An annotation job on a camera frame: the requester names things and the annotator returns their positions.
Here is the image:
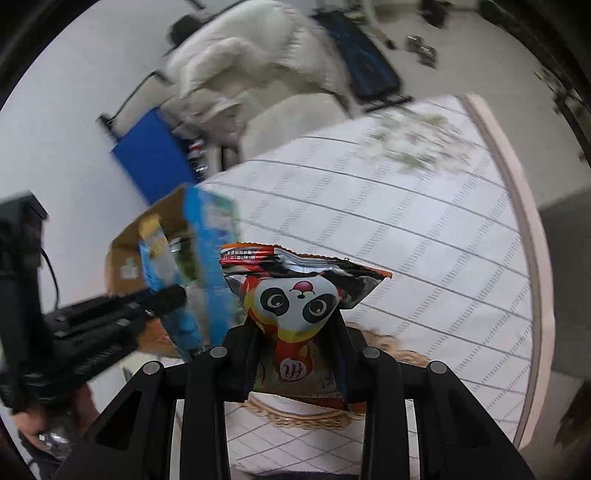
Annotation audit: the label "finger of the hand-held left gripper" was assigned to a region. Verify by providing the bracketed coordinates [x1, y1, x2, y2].
[44, 285, 188, 341]
[46, 318, 157, 389]

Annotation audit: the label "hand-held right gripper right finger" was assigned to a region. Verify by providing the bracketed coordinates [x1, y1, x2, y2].
[339, 318, 539, 480]

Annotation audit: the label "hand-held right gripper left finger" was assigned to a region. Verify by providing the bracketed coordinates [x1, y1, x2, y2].
[54, 318, 259, 480]

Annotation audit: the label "blue yellow snack packet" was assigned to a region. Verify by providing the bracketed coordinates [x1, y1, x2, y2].
[137, 224, 185, 294]

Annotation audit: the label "panda print snack packet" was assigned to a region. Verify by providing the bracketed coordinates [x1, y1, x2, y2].
[219, 242, 393, 418]

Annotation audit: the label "cardboard box blue printed sides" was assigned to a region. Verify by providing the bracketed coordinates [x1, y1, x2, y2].
[105, 184, 243, 363]

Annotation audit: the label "person's left hand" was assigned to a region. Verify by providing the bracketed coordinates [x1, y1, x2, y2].
[11, 385, 100, 460]

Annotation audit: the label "blue folded mat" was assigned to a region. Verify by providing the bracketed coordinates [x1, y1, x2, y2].
[110, 107, 197, 206]

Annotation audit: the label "floral diamond pattern tablecloth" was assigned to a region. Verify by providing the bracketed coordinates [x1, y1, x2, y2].
[122, 95, 555, 476]

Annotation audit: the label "beige armchair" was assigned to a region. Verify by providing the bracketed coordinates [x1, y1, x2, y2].
[240, 90, 356, 160]

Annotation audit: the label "white puffer jacket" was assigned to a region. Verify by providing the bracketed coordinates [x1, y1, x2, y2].
[164, 0, 352, 139]

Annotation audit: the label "black blue weight bench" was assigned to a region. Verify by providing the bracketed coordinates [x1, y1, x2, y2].
[314, 10, 402, 100]

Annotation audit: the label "black cable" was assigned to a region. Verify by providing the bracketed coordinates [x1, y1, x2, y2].
[39, 247, 62, 311]

